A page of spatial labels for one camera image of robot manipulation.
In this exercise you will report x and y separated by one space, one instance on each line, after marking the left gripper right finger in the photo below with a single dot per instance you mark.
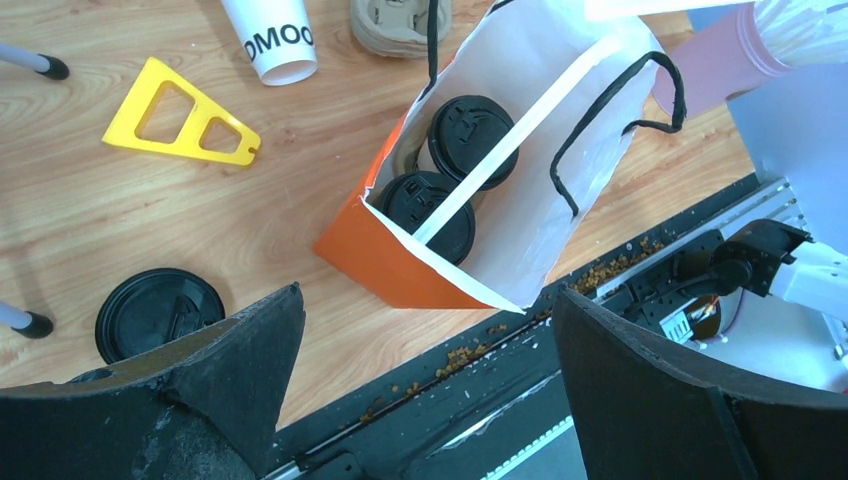
646 407

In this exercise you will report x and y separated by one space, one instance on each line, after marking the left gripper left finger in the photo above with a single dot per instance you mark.
204 406

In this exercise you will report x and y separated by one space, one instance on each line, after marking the orange paper bag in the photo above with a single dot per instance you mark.
531 205

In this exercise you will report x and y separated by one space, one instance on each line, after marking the single pulp cup carrier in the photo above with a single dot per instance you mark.
403 158

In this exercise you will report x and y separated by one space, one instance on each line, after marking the black coffee cup lid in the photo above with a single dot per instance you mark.
461 133

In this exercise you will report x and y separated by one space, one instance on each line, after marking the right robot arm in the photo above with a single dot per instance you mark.
769 258

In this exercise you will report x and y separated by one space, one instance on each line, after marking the white tripod stand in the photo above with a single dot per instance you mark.
26 323

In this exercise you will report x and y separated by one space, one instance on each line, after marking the yellow plastic triangle holder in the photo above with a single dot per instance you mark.
165 114

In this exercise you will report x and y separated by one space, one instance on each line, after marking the stack of white paper cups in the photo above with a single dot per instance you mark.
277 37

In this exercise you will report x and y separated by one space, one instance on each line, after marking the pink cup of wrapped straws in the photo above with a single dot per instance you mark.
753 44

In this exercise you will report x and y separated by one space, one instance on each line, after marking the stacked pulp cup carriers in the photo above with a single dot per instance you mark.
398 29

